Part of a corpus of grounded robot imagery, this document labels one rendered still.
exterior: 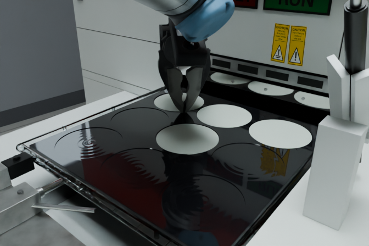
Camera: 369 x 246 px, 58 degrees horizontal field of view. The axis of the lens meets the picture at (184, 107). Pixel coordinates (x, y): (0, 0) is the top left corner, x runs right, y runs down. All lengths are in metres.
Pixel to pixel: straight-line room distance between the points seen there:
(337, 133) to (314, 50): 0.38
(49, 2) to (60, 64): 0.49
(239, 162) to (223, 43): 0.30
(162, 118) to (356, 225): 0.38
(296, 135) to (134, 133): 0.26
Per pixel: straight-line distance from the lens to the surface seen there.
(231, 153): 0.50
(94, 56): 1.03
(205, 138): 0.53
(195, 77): 0.58
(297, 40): 0.63
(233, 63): 0.70
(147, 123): 0.58
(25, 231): 0.44
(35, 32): 2.82
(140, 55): 0.88
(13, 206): 0.43
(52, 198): 0.55
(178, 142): 0.52
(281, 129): 0.58
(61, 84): 2.98
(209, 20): 0.39
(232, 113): 0.62
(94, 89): 1.08
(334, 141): 0.26
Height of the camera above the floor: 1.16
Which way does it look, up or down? 24 degrees down
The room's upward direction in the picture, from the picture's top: straight up
